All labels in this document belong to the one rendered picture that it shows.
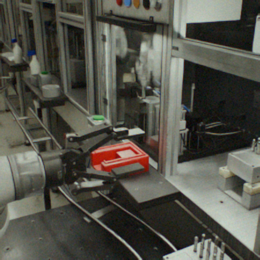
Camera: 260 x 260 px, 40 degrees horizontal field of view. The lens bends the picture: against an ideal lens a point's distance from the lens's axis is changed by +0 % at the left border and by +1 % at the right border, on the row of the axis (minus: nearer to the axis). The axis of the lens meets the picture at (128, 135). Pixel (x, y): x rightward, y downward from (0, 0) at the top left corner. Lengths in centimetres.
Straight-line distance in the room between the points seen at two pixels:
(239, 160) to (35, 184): 57
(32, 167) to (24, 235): 65
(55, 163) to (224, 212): 50
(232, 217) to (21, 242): 69
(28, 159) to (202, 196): 55
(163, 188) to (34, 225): 51
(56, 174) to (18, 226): 67
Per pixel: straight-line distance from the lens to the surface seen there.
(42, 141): 170
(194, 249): 84
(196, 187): 111
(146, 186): 109
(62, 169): 72
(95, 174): 77
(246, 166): 101
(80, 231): 130
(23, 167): 70
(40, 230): 133
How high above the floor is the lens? 147
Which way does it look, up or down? 23 degrees down
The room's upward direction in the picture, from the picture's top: straight up
